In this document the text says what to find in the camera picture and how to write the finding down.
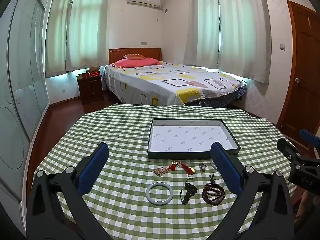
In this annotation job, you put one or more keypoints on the red box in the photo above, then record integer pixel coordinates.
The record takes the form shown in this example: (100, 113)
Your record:
(93, 74)

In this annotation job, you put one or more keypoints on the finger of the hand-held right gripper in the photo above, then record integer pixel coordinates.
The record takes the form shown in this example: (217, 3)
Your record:
(286, 146)
(308, 136)

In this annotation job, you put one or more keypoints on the green checked tablecloth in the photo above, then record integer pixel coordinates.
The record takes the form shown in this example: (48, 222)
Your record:
(120, 135)

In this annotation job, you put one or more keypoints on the wooden headboard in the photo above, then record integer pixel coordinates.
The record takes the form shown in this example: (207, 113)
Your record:
(117, 53)

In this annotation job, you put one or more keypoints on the blue checked bed skirt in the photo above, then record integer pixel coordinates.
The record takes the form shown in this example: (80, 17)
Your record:
(220, 100)

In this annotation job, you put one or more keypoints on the white jade bangle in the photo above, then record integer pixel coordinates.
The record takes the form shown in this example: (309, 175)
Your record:
(150, 195)

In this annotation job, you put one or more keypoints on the wooden door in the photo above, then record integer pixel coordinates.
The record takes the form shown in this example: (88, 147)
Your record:
(300, 62)

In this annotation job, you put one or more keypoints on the red cushion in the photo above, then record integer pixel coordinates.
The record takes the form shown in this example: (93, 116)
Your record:
(133, 56)

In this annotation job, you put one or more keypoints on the wide white curtain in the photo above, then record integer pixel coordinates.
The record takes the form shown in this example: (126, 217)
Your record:
(245, 30)
(87, 30)

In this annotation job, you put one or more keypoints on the pink pillow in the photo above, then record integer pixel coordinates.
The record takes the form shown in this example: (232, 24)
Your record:
(135, 62)

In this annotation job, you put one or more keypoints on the red tassel knot charm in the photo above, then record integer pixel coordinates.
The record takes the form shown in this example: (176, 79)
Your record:
(178, 167)

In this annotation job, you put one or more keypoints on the patterned white bed sheet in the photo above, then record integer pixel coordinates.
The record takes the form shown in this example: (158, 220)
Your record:
(162, 80)

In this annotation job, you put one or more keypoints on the shallow dark green box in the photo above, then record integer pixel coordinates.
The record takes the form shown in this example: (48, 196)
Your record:
(190, 136)

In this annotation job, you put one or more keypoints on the grey wall socket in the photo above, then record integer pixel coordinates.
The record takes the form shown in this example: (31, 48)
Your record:
(144, 43)

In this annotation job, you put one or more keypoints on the glass sliding wardrobe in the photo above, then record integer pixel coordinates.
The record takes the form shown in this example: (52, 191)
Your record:
(22, 80)

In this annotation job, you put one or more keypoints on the person's right hand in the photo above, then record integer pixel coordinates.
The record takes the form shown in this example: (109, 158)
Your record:
(308, 207)

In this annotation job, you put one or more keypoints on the brown plush toy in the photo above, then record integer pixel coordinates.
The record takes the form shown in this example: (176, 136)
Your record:
(93, 68)

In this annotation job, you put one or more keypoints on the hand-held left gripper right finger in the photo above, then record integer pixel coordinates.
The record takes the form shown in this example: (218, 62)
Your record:
(225, 165)

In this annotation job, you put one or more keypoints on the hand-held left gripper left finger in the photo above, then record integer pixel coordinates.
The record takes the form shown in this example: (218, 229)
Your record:
(96, 162)

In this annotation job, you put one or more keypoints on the dark wooden nightstand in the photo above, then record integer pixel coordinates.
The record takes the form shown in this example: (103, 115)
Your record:
(91, 90)

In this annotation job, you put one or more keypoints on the wall light switch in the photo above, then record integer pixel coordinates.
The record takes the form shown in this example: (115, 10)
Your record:
(282, 46)

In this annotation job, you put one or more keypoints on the narrow white curtain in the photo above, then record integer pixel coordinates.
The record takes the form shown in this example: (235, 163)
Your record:
(202, 25)
(56, 35)

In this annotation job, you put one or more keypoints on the small silver ornament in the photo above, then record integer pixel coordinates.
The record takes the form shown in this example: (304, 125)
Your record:
(213, 165)

